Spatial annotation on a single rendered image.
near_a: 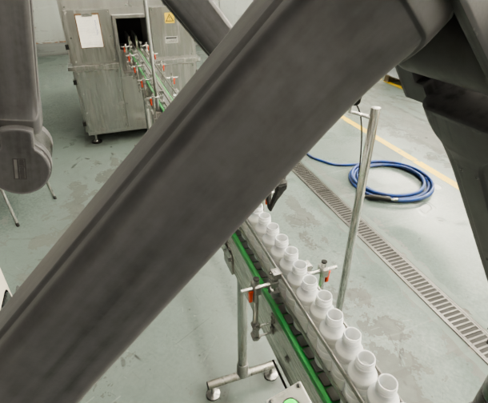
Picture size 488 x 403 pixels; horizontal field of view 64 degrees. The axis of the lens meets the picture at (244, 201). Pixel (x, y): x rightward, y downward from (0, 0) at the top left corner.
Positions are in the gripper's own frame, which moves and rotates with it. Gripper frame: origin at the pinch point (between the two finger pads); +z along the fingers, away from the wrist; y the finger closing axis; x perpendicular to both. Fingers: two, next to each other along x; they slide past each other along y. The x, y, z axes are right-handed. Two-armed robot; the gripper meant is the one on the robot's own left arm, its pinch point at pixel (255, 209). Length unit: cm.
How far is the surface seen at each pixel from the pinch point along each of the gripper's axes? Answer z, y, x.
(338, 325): 24.8, -14.4, 14.3
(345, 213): 142, -148, -166
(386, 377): 24.2, -15.9, 28.6
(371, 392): 27.1, -13.1, 28.8
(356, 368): 25.7, -12.5, 24.1
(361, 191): 35, -63, -46
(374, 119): 6, -63, -46
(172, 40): 37, -56, -388
